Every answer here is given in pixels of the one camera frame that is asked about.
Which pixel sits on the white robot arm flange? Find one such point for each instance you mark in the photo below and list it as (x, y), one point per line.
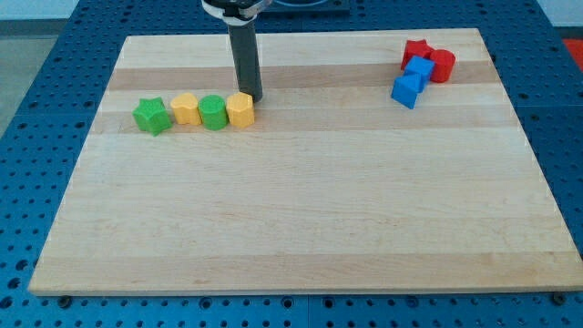
(235, 12)

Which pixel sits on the blue triangle block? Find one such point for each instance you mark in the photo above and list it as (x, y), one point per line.
(406, 90)

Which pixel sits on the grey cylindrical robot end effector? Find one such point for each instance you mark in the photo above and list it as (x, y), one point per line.
(245, 54)

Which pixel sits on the yellow hexagon block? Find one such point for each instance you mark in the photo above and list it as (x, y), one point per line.
(240, 109)

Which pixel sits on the light wooden board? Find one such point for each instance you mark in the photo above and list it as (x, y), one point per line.
(335, 188)

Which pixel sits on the green cylinder block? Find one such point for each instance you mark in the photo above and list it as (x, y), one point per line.
(212, 109)

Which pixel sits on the yellow heart block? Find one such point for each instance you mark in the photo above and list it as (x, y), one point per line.
(185, 108)

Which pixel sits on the green star block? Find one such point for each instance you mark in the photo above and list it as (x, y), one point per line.
(152, 116)

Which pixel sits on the blue cube block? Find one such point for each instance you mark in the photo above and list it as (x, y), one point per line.
(420, 68)

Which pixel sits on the red star block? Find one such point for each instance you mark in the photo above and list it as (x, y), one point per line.
(415, 48)

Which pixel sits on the red cylinder block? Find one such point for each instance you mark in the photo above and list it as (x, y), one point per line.
(444, 63)

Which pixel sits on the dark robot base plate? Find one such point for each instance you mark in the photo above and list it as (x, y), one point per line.
(308, 6)

